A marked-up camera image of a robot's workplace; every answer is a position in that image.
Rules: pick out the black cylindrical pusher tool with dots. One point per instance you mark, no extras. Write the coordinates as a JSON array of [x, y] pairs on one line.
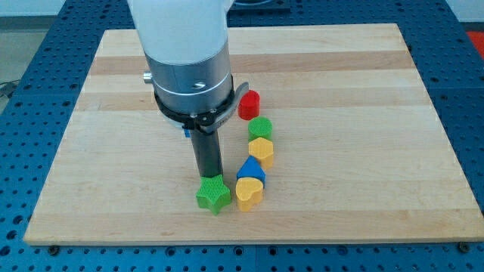
[[207, 153]]

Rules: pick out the black clamp with grey lever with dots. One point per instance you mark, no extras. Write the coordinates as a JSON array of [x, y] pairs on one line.
[[209, 121]]

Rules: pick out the yellow heart block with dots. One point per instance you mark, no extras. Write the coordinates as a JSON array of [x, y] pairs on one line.
[[249, 192]]

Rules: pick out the green cylinder block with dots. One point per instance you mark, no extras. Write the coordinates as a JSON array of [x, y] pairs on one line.
[[260, 127]]

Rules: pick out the wooden board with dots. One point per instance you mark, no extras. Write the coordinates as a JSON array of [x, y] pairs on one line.
[[360, 153]]

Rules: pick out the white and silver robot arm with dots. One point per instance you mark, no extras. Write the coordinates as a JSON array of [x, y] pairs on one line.
[[186, 46]]

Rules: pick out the green star block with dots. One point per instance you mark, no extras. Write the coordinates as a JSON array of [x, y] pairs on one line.
[[213, 194]]

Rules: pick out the yellow hexagon block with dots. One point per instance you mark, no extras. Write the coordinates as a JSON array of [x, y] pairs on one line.
[[263, 151]]

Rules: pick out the red cylinder block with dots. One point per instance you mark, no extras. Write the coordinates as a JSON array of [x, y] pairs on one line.
[[249, 106]]

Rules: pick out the blue triangular block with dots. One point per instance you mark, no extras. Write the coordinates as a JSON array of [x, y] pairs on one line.
[[251, 169]]

